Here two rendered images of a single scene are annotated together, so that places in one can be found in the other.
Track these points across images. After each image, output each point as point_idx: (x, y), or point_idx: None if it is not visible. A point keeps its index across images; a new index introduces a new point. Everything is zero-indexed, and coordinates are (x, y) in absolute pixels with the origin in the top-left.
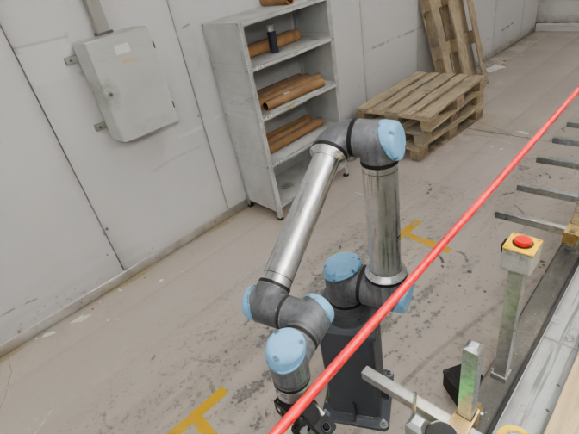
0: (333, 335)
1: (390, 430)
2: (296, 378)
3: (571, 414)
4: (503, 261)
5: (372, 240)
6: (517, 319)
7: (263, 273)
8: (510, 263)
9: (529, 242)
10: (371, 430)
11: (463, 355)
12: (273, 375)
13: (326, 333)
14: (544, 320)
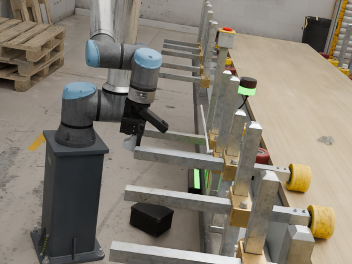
0: (74, 152)
1: (106, 258)
2: (157, 76)
3: (262, 119)
4: (219, 41)
5: None
6: None
7: (95, 32)
8: (223, 42)
9: (231, 28)
10: (90, 262)
11: (222, 77)
12: (143, 75)
13: (68, 152)
14: None
